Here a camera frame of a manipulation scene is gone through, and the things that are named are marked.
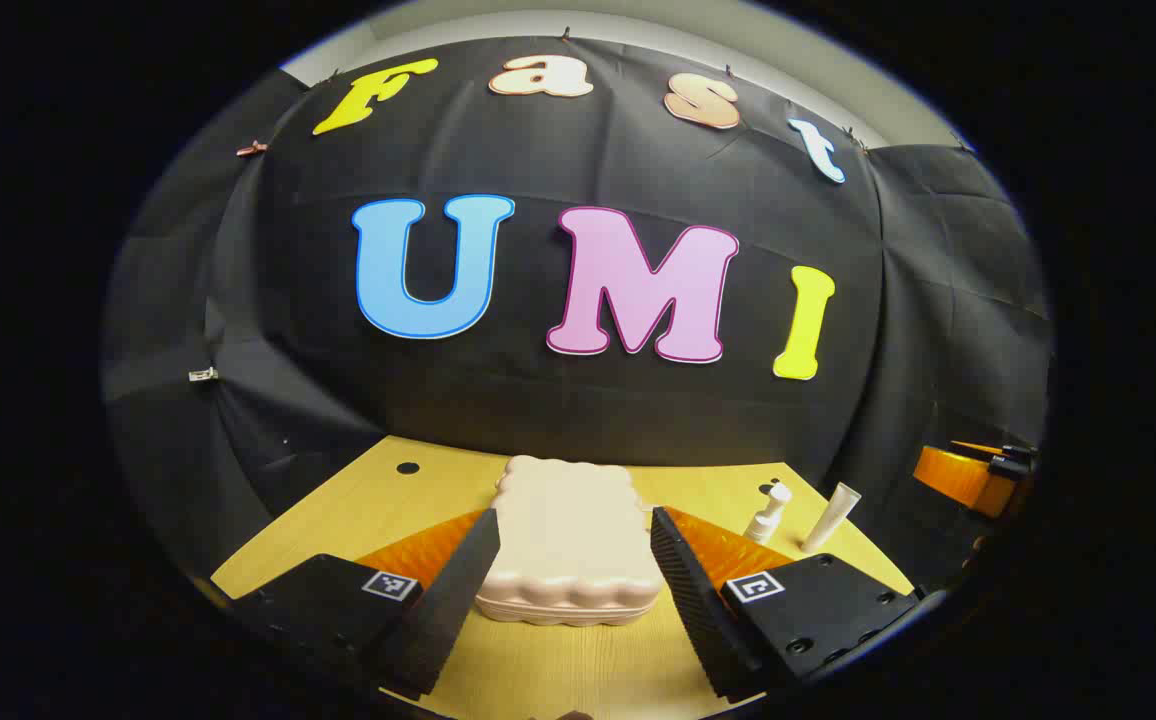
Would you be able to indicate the black backdrop cloth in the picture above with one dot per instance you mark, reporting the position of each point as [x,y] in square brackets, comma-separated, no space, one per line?
[588,420]

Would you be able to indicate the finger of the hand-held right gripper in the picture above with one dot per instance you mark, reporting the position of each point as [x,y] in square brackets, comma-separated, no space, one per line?
[958,475]

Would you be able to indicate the white pump bottle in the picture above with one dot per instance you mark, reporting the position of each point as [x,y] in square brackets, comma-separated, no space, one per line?
[766,520]

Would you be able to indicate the small silver clip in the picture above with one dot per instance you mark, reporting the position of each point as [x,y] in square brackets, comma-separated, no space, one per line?
[203,375]

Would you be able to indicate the pale pink suitcase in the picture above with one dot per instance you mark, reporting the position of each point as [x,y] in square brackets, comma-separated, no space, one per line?
[568,540]

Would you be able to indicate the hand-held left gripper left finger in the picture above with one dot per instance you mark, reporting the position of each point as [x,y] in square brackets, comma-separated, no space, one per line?
[458,590]

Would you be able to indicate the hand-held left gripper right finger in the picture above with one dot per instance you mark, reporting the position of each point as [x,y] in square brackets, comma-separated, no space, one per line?
[693,600]

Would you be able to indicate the small copper clip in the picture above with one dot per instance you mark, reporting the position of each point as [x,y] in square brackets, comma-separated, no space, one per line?
[251,148]

